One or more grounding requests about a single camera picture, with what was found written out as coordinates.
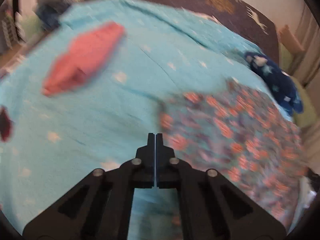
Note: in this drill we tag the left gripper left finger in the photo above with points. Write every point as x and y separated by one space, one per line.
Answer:
99 206

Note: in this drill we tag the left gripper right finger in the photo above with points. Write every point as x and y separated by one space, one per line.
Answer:
211 207

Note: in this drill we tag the floral teal garment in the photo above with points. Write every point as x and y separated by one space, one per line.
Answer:
241 133

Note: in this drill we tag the pile of blue clothes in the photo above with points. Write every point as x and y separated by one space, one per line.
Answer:
49 12

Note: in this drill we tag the light blue star blanket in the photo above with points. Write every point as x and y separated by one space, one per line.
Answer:
56 141

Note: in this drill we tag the red small case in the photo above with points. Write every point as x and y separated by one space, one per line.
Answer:
5 125

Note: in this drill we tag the green pillow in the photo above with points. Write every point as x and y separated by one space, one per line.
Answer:
289 62

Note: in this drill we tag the navy star garment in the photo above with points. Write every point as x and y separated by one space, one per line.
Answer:
279 83

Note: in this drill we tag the folded pink garment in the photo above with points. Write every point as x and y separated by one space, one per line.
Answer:
83 59

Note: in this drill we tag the beige pillow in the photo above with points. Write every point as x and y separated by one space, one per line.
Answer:
289 41

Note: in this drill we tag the dark deer-pattern mattress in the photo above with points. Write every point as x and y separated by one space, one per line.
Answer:
238 17

